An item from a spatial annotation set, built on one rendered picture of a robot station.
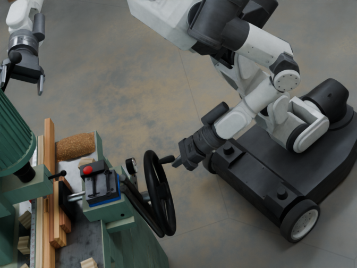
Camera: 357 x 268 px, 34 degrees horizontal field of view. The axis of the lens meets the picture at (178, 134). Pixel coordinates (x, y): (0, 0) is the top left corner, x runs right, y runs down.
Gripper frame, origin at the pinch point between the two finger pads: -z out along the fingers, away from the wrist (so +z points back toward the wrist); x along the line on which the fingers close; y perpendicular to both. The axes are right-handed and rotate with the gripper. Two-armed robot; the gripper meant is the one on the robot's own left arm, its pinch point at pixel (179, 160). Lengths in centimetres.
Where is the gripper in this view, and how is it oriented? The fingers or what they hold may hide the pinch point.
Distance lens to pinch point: 201.1
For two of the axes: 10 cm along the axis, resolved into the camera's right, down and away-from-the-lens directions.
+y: -7.0, -3.6, -6.1
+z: 6.9, -5.4, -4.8
